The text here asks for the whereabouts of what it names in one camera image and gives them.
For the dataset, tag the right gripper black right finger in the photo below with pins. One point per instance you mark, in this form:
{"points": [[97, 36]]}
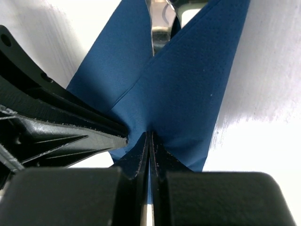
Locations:
{"points": [[182, 197]]}

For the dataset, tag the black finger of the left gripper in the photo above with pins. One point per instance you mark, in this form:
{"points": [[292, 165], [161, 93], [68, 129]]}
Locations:
{"points": [[41, 123]]}

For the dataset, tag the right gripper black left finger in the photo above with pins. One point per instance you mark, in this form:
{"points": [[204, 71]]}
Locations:
{"points": [[114, 196]]}

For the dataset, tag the blue paper napkin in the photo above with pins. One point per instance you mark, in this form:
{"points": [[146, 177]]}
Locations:
{"points": [[177, 92]]}

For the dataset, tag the spoon with green handle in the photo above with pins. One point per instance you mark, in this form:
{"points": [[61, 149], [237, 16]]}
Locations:
{"points": [[162, 18]]}

